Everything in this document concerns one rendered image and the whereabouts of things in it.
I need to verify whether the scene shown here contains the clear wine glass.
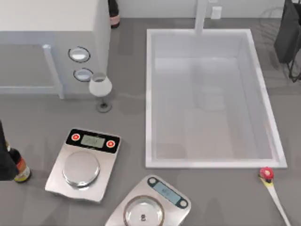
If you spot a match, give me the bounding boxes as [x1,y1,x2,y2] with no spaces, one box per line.
[88,72,113,113]

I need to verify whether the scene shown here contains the white sink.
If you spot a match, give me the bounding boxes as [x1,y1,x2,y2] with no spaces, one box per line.
[144,28,288,170]

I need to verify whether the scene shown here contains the small microwave knob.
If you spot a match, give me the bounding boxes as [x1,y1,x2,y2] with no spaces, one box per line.
[73,67,94,82]

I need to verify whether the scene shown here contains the steel scale with black panel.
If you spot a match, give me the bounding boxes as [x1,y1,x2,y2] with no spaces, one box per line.
[44,128,122,203]

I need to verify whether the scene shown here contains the steel scale with blue display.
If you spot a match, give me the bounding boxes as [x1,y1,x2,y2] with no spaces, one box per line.
[104,174,192,226]

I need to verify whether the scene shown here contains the large microwave knob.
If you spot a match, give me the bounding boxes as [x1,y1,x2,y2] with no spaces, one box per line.
[67,46,91,64]

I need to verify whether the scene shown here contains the dark bottle with pink label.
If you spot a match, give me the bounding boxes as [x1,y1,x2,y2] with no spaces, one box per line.
[108,0,121,29]

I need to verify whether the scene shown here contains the tall white tap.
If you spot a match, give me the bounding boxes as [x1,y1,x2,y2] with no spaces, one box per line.
[194,0,208,36]

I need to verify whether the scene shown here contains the white spoon with red flower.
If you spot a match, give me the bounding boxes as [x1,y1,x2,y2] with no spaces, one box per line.
[258,166,293,226]

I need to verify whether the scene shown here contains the dark bottle with orange label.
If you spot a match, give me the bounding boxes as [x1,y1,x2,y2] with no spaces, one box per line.
[5,140,32,184]

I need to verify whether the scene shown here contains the pale microwave oven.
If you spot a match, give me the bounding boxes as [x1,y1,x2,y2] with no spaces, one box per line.
[0,0,111,100]

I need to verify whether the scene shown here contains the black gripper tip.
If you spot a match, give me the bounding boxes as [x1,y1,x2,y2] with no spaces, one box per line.
[0,120,18,182]

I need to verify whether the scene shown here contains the pale microwave door handle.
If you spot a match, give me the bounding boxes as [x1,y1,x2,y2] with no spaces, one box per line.
[42,44,65,99]

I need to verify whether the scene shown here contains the white wall socket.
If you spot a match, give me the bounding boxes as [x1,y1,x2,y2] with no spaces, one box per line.
[210,6,222,20]

